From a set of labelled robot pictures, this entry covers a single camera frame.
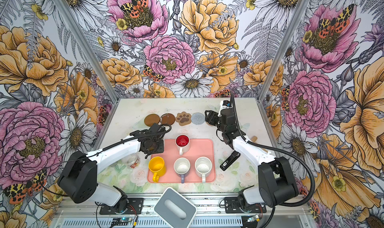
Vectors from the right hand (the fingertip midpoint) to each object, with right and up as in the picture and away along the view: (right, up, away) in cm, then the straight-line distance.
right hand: (208, 116), depth 86 cm
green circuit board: (-42, -48, -15) cm, 66 cm away
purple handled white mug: (-15, -28, -1) cm, 32 cm away
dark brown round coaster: (-40, -2, +23) cm, 46 cm away
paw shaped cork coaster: (-16, -2, +23) cm, 29 cm away
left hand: (-29, -21, 0) cm, 36 cm away
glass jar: (-41, -24, -3) cm, 48 cm away
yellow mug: (-29, -28, -1) cm, 40 cm away
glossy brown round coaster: (-28, -2, +22) cm, 36 cm away
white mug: (-3, -28, -1) cm, 28 cm away
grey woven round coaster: (-6, -2, +23) cm, 23 cm away
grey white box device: (-18, -44, -14) cm, 49 cm away
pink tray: (-6, -20, +8) cm, 22 cm away
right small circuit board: (+20, -47, -15) cm, 54 cm away
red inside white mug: (-16, -16, +8) cm, 24 cm away
